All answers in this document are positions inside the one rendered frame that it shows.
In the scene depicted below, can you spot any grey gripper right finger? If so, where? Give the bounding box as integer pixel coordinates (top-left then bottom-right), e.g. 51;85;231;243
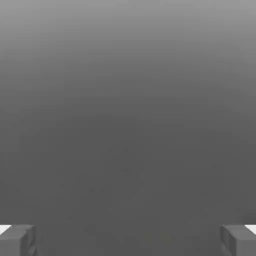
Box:
219;223;256;256

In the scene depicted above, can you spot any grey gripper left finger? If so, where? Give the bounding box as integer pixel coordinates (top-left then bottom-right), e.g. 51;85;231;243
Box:
0;223;38;256

